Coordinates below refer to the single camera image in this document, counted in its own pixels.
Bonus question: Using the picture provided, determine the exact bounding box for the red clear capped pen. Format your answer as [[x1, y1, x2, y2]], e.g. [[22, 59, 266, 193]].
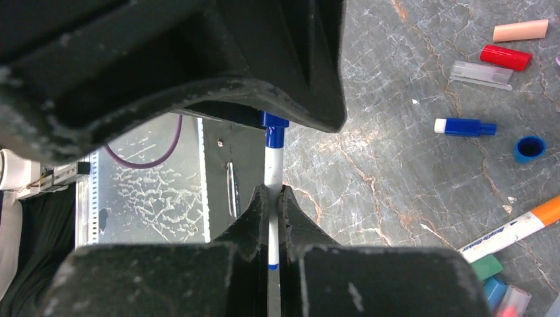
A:
[[495, 285, 532, 317]]

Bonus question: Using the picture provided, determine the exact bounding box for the clear pen cap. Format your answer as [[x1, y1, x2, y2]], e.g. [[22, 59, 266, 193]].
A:
[[450, 61, 513, 90]]

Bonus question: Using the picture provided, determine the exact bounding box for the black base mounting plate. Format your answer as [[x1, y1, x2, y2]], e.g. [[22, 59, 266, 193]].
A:
[[201, 119, 265, 240]]

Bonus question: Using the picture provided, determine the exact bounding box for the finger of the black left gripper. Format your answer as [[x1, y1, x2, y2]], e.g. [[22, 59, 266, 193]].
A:
[[1, 1, 347, 164]]

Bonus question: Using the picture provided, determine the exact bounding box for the blue white pen cap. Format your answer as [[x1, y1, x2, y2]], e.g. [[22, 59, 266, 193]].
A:
[[434, 118, 497, 137]]

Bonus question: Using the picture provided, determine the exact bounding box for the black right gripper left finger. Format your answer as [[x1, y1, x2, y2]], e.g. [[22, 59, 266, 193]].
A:
[[212, 185, 269, 316]]

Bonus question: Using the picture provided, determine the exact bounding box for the blue marker cap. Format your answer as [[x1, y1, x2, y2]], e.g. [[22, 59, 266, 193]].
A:
[[512, 135, 547, 164]]

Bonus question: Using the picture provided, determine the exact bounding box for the orange capped white marker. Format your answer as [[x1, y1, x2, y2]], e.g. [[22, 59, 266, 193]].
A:
[[458, 196, 559, 264]]

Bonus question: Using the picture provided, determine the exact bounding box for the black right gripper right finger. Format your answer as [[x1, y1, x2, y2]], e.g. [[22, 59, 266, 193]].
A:
[[278, 185, 341, 316]]

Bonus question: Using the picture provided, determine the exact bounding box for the peach marker cap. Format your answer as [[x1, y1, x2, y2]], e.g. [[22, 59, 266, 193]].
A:
[[493, 19, 549, 42]]

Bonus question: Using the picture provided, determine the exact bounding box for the red marker cap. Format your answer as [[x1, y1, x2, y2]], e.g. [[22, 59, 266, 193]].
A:
[[479, 44, 533, 71]]

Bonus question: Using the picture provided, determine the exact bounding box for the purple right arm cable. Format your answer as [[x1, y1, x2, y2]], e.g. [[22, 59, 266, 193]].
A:
[[103, 114, 185, 170]]

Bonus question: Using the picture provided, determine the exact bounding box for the white slotted cable duct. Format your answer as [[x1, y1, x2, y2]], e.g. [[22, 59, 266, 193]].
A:
[[75, 151, 100, 248]]

